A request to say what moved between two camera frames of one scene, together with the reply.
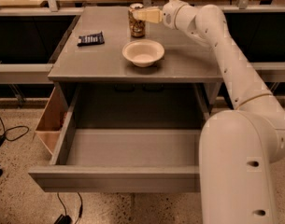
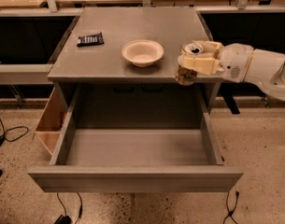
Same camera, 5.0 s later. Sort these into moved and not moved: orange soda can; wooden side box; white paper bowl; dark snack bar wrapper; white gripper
Moved: orange soda can; white gripper
Not moved: dark snack bar wrapper; wooden side box; white paper bowl
